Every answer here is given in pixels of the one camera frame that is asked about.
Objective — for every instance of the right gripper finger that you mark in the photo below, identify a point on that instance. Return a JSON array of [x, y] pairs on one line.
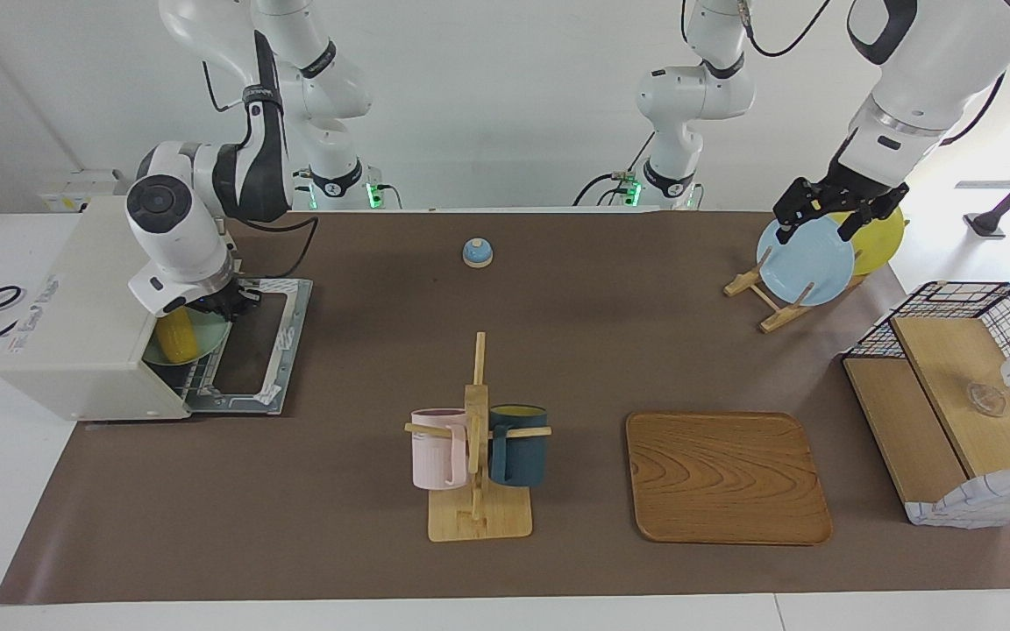
[[240, 298], [209, 310]]

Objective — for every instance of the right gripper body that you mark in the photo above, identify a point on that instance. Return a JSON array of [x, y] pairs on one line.
[[172, 285]]

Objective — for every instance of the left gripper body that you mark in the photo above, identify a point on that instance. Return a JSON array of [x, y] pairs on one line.
[[886, 162]]

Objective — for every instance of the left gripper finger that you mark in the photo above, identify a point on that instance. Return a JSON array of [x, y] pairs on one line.
[[875, 213], [799, 203]]

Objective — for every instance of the pale green round plate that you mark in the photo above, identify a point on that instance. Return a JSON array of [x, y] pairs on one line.
[[216, 337]]

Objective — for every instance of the yellow corn cob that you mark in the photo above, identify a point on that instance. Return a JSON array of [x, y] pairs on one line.
[[178, 337]]

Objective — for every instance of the white toaster oven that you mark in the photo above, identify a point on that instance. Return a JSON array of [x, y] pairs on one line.
[[75, 333]]

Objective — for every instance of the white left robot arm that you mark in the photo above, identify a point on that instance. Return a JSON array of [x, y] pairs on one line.
[[935, 61]]

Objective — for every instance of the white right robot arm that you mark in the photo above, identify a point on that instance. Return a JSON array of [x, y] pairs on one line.
[[172, 228]]

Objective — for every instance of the yellow plate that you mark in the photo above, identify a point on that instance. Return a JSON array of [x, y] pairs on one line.
[[878, 245]]

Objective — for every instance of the light blue plate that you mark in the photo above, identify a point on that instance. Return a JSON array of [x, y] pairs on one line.
[[812, 263]]

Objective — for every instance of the wooden plate rack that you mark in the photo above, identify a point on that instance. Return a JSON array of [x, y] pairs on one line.
[[777, 320]]

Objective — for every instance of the small clear glass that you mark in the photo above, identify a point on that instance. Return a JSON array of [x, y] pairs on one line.
[[985, 400]]

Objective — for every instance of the pink mug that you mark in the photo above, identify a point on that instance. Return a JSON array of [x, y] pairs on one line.
[[435, 456]]

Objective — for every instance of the brown table mat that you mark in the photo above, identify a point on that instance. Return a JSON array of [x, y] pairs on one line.
[[558, 350]]

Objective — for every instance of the wooden serving tray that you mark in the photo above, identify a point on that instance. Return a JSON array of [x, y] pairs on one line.
[[729, 478]]

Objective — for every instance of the white checked cloth liner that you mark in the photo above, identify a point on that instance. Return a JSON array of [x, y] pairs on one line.
[[978, 504]]

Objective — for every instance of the dark teal mug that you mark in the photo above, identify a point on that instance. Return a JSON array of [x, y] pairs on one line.
[[518, 460]]

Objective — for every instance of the wooden mug tree stand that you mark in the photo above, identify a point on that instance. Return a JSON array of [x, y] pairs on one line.
[[479, 521]]

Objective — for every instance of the white wall box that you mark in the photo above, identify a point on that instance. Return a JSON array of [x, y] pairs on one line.
[[84, 193]]

